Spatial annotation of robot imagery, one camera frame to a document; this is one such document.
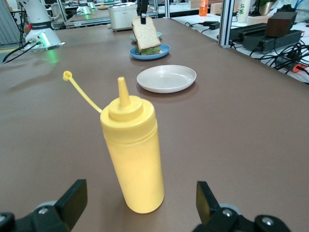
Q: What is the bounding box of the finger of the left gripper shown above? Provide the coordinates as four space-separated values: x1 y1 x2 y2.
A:
139 0 148 25

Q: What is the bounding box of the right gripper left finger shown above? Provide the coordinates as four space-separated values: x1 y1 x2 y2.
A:
15 179 88 232

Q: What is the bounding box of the orange power strip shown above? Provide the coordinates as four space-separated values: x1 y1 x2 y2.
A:
277 61 309 73

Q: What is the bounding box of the gold plant pot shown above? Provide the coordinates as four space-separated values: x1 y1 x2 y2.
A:
259 0 279 15

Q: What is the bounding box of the yellow squeeze bottle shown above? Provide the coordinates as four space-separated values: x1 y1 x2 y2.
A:
63 70 165 215

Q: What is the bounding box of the blue round plate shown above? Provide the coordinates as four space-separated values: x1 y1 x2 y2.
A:
129 43 171 61

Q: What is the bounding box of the light wooden box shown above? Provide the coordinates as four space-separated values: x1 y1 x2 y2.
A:
209 2 225 15

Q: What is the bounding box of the dark wooden box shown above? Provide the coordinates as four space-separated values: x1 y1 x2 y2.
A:
265 11 298 38

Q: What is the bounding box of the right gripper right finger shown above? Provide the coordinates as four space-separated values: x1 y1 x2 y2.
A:
193 181 255 232

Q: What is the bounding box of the black power adapter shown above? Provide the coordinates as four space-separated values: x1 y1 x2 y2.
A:
202 21 221 30

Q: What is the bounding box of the long black power supply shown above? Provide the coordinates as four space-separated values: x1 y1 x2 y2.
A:
231 23 303 52

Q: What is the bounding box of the cream steel toaster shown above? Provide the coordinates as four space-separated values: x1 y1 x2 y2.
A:
107 4 141 32

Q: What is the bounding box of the orange drink bottle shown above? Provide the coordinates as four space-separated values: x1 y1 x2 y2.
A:
198 0 209 17

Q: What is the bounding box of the pale green round plate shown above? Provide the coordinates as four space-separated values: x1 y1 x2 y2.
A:
130 31 163 43

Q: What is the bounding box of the black right base cable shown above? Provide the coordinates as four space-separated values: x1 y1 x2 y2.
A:
2 39 41 64

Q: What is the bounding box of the white cup green print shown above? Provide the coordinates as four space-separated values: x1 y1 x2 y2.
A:
237 0 250 24

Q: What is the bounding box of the aluminium profile post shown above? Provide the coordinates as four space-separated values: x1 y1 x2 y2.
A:
218 0 240 49

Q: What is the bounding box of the beige round plate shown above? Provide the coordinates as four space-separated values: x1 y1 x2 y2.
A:
136 64 197 94

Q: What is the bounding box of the green lettuce leaf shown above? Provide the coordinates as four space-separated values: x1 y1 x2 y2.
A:
136 45 162 56

